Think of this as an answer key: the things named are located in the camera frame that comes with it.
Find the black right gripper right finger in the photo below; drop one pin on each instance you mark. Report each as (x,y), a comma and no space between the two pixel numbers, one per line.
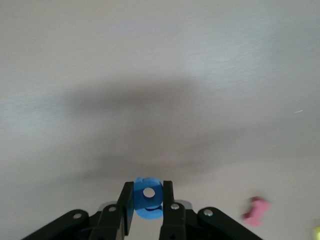
(175,222)

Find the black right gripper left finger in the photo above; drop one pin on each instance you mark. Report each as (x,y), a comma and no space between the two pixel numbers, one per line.
(110,222)

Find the blue letter P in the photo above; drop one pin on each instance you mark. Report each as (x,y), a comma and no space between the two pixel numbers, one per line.
(140,202)

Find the red letter R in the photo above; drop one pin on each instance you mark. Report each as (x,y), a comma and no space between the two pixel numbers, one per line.
(257,210)

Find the yellow letter K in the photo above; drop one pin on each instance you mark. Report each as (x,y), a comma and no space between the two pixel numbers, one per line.
(317,232)

